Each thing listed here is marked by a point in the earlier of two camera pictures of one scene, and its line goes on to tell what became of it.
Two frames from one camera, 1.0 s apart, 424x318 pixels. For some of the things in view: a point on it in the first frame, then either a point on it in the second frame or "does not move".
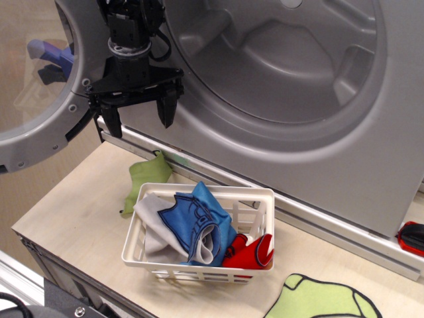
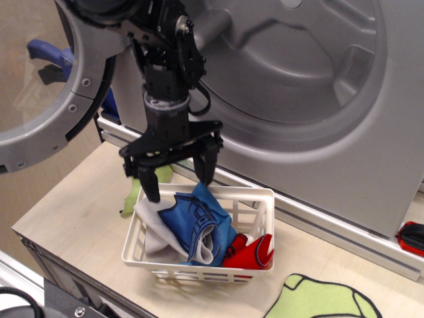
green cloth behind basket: [155, 170] does not move
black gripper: [124, 79] to [168, 134]
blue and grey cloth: [195, 230] does not move
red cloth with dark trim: [255, 256] does not move
